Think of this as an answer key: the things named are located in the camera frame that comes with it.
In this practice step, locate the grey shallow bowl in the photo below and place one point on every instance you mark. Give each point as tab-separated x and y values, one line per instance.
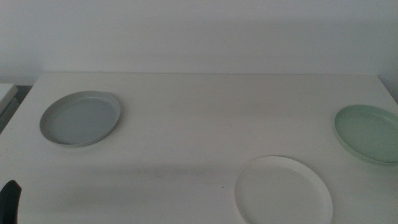
79	119

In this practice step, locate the pale green shallow bowl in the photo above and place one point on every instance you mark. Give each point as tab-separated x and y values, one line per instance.
370	133

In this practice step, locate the white shallow bowl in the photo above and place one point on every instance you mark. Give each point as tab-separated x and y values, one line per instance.
281	193

